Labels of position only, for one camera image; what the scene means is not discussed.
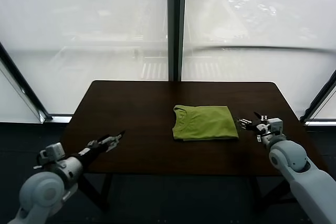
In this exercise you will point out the dark vertical window mullion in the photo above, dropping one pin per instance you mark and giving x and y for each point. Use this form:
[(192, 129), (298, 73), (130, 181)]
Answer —
[(176, 24)]

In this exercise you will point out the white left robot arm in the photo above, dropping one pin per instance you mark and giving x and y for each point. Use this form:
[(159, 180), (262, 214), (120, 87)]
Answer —
[(44, 190)]

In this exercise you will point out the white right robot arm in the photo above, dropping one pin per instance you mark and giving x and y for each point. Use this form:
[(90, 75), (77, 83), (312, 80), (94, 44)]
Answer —
[(288, 155)]

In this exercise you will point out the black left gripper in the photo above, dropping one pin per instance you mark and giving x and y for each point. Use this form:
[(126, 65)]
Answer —
[(93, 151)]

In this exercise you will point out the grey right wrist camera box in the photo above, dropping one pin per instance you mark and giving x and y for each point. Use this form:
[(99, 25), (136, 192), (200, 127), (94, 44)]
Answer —
[(275, 126)]

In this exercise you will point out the curved dark outdoor handrail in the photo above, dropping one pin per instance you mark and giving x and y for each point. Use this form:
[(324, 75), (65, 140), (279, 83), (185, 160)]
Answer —
[(262, 47)]

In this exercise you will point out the lime green t-shirt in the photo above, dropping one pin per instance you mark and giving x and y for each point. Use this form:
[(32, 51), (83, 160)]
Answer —
[(204, 123)]

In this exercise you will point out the slanted dark window frame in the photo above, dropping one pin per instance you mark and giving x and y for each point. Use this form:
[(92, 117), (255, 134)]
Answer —
[(319, 103), (23, 77)]

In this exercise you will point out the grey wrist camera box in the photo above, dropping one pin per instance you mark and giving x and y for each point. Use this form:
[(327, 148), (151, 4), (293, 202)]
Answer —
[(275, 126), (53, 151)]

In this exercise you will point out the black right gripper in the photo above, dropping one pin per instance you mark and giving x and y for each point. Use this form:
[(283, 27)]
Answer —
[(258, 126)]

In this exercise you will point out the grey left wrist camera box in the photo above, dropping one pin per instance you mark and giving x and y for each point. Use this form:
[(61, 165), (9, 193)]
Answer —
[(53, 151)]

